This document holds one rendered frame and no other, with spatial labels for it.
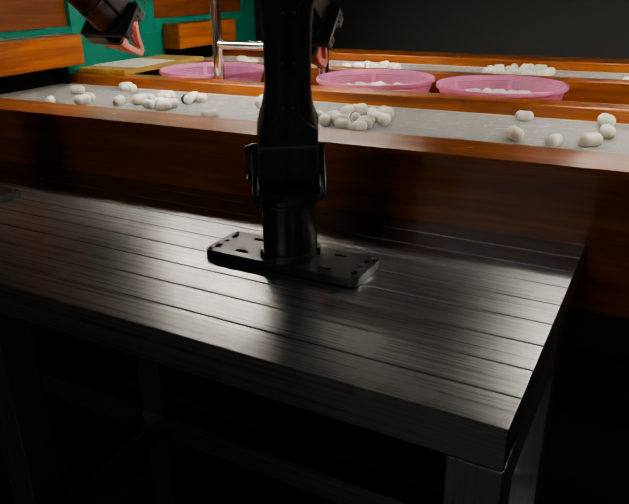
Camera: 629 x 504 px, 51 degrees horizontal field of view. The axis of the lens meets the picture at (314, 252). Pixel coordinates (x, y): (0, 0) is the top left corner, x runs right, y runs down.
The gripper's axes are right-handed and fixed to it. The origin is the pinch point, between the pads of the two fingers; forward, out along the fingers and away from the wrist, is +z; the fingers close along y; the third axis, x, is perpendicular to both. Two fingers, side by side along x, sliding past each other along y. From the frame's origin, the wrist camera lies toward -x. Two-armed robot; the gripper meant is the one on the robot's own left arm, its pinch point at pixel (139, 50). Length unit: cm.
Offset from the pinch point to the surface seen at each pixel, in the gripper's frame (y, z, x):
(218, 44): 4.0, 25.1, -18.8
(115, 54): 45, 37, -22
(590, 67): -70, 78, -52
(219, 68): 4.3, 28.6, -14.9
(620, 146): -82, 14, 4
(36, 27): 46.3, 13.0, -13.5
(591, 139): -78, 11, 5
